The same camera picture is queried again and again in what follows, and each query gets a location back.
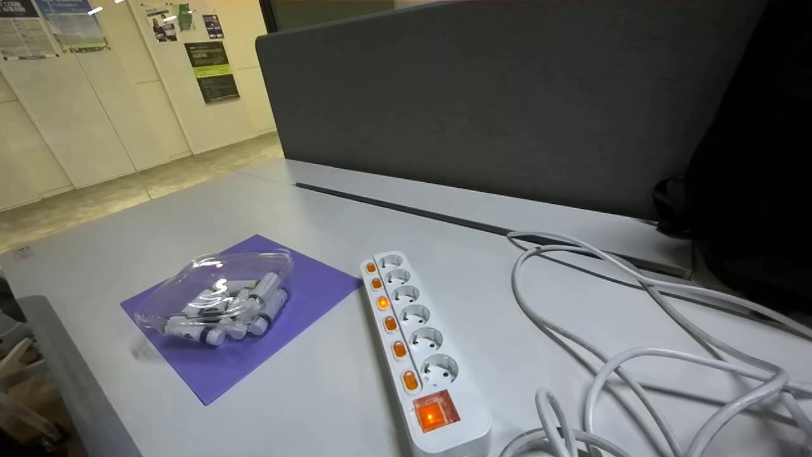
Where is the white power strip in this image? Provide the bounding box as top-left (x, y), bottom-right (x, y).
top-left (360, 250), bottom-right (493, 456)

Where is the grey desk divider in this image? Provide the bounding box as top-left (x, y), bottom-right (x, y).
top-left (255, 0), bottom-right (769, 221)

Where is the heap of white tubes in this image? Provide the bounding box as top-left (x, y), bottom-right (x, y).
top-left (164, 272), bottom-right (289, 347)

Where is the purple mat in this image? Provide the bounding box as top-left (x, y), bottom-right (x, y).
top-left (119, 234), bottom-right (363, 406)

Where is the clear plastic bowl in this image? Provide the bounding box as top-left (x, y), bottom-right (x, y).
top-left (133, 248), bottom-right (296, 347)

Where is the black and green poster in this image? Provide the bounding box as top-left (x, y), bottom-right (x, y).
top-left (184, 41), bottom-right (241, 105)

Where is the poster with portrait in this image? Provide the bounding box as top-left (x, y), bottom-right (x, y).
top-left (145, 7), bottom-right (179, 44)

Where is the white cable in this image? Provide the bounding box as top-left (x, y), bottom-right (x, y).
top-left (499, 230), bottom-right (812, 457)

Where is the row of wall posters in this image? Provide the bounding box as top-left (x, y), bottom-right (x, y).
top-left (0, 0), bottom-right (110, 62)

